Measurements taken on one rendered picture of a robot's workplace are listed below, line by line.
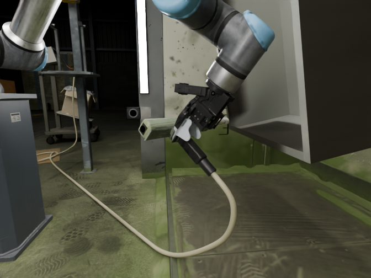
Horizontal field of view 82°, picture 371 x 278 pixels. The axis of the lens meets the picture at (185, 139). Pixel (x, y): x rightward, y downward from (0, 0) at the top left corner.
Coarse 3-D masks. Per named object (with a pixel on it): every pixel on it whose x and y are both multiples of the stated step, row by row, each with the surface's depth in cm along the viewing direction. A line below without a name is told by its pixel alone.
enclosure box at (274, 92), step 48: (240, 0) 102; (288, 0) 98; (336, 0) 48; (288, 48) 106; (336, 48) 50; (240, 96) 111; (288, 96) 114; (336, 96) 53; (288, 144) 72; (336, 144) 55
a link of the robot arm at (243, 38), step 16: (240, 16) 48; (256, 16) 45; (224, 32) 48; (240, 32) 47; (256, 32) 45; (272, 32) 46; (224, 48) 50; (240, 48) 47; (256, 48) 47; (224, 64) 50; (240, 64) 49
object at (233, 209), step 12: (72, 96) 258; (72, 108) 258; (72, 180) 159; (216, 180) 58; (228, 192) 57; (132, 228) 101; (228, 228) 59; (144, 240) 93; (216, 240) 63; (168, 252) 82; (192, 252) 72; (204, 252) 68
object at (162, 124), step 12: (144, 120) 57; (156, 120) 60; (168, 120) 63; (228, 120) 94; (144, 132) 57; (156, 132) 58; (168, 132) 63; (180, 144) 64; (192, 144) 62; (192, 156) 61; (204, 156) 61; (204, 168) 60
